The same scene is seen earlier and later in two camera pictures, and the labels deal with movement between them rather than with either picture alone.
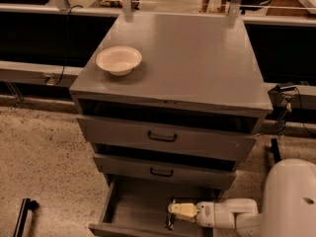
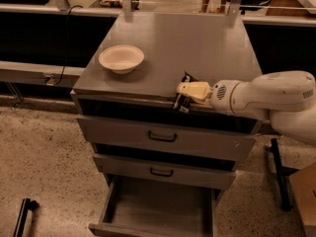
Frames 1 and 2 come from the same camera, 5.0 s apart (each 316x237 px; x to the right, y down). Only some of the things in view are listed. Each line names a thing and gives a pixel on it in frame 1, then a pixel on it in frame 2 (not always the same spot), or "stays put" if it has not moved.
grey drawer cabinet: (177, 126) stays put
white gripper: (205, 213) to (221, 97)
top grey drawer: (216, 140) stays put
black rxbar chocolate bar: (170, 218) to (182, 102)
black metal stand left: (27, 205) stays put
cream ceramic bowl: (118, 60) stays put
